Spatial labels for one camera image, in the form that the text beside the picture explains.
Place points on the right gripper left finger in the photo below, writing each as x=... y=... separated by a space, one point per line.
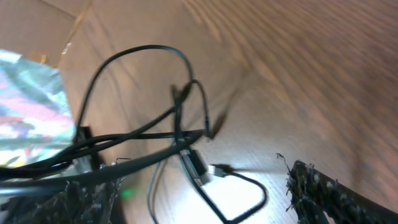
x=86 y=198

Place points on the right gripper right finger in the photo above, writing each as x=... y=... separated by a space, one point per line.
x=316 y=198

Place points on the cardboard side panel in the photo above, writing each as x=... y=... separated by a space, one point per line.
x=39 y=29

